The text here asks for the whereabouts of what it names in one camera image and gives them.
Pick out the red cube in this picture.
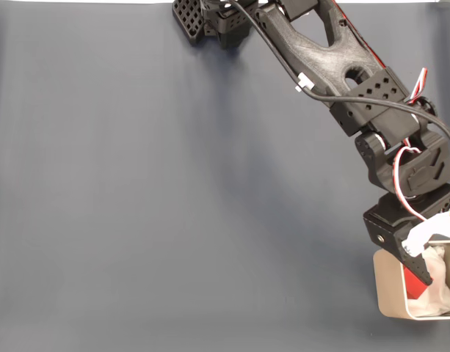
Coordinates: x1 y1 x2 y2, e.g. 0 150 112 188
402 264 430 300

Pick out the beige rounded box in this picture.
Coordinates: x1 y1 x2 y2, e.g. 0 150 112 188
372 238 450 322

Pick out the white crumpled cloth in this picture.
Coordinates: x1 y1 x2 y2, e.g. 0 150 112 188
407 244 450 318

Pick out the dark blue table mat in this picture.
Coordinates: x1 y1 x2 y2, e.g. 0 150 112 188
0 2 450 352

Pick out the white red servo wire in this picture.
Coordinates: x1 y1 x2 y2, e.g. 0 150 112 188
407 67 429 107
392 145 429 223

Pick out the white cable clip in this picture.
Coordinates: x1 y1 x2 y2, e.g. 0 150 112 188
294 72 316 93

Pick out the black camera cable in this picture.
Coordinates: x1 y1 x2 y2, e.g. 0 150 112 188
224 0 450 153

